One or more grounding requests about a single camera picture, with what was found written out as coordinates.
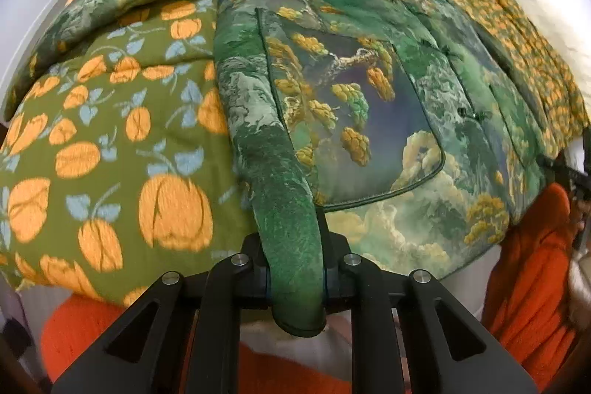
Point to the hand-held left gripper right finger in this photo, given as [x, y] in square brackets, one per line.
[337, 278]

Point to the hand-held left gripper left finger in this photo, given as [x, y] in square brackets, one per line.
[254, 276]

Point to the green landscape print jacket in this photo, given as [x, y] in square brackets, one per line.
[351, 108]

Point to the white cloth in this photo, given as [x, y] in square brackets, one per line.
[300, 352]

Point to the orange knitted garment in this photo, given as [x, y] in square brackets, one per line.
[531, 283]

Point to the orange floral green bedspread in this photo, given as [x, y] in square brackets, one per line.
[115, 154]

